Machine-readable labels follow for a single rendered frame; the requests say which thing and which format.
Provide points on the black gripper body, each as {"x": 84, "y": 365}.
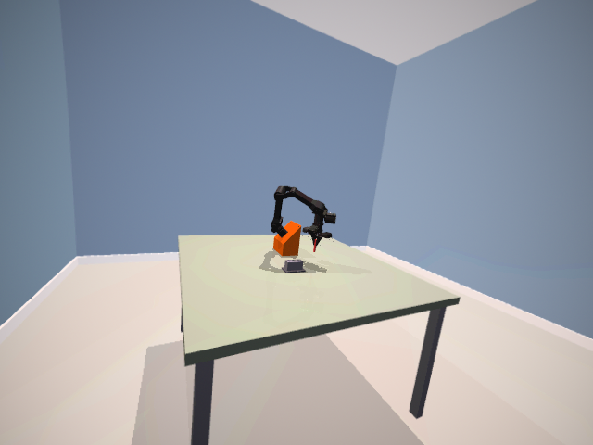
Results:
{"x": 321, "y": 234}

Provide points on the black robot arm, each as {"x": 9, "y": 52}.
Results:
{"x": 318, "y": 208}

